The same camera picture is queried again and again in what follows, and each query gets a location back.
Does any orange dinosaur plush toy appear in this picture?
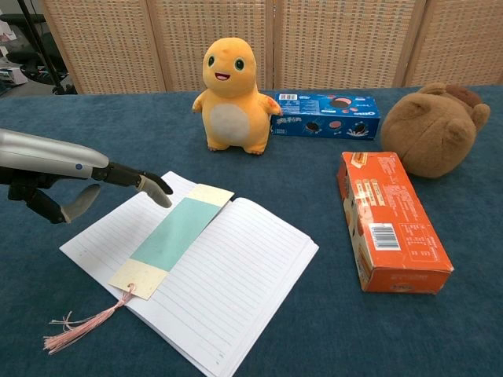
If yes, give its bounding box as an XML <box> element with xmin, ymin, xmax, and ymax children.
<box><xmin>191</xmin><ymin>37</ymin><xmax>283</xmax><ymax>156</ymax></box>

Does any white box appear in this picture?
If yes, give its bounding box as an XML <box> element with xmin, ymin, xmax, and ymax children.
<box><xmin>0</xmin><ymin>67</ymin><xmax>28</xmax><ymax>87</ymax></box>

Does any brown capybara plush toy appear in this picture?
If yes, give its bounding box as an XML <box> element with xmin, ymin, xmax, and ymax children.
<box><xmin>380</xmin><ymin>82</ymin><xmax>491</xmax><ymax>179</ymax></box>

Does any orange cracker box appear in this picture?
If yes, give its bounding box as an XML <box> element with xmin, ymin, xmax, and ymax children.
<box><xmin>336</xmin><ymin>151</ymin><xmax>455</xmax><ymax>295</ymax></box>

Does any blue cookie box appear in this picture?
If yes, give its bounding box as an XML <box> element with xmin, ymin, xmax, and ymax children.
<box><xmin>270</xmin><ymin>92</ymin><xmax>381</xmax><ymax>141</ymax></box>

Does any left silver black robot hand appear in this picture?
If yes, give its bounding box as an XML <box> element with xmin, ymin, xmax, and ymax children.
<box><xmin>0</xmin><ymin>128</ymin><xmax>174</xmax><ymax>225</ymax></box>

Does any open white lined notebook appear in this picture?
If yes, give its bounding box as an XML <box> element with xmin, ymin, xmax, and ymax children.
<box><xmin>59</xmin><ymin>170</ymin><xmax>320</xmax><ymax>377</ymax></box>

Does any dark blue table cloth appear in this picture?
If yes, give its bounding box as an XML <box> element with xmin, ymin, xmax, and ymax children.
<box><xmin>0</xmin><ymin>85</ymin><xmax>503</xmax><ymax>377</ymax></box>

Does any black office chair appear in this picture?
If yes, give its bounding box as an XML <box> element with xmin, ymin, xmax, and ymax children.
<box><xmin>0</xmin><ymin>13</ymin><xmax>70</xmax><ymax>86</ymax></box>

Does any black tripod stand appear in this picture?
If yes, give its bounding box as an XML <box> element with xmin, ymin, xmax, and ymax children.
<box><xmin>17</xmin><ymin>0</ymin><xmax>78</xmax><ymax>95</ymax></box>

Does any teal cream bookmark pink tassel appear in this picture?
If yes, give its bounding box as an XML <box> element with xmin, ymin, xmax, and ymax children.
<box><xmin>42</xmin><ymin>183</ymin><xmax>236</xmax><ymax>356</ymax></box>

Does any woven wooden folding screen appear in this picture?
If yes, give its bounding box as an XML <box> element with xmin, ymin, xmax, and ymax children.
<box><xmin>39</xmin><ymin>0</ymin><xmax>503</xmax><ymax>95</ymax></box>

